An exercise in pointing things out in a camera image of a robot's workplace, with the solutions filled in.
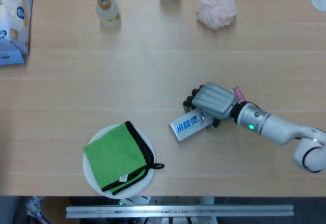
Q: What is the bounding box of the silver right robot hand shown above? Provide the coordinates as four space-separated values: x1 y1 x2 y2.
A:
182 81 248 129

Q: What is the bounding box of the white pink toothpaste box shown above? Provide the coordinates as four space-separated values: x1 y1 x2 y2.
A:
168 86 247 144

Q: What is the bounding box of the pink mesh bath sponge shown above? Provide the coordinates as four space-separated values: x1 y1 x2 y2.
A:
196 0 238 30

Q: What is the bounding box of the green microfiber cloth black trim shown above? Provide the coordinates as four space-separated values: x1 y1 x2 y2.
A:
83 120 165 196

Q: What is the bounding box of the frosted glass bottle wooden cap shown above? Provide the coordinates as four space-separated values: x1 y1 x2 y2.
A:
95 0 122 29

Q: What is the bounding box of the white round plate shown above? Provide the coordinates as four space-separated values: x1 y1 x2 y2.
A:
83 124 156 200

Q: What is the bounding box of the blue white tissue package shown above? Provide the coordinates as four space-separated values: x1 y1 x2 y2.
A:
0 0 34 67

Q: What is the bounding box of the aluminium profile rail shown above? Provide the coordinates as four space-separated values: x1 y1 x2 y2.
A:
66 205 294 219

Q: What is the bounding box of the white round cable grommet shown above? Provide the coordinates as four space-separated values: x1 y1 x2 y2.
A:
311 0 326 12

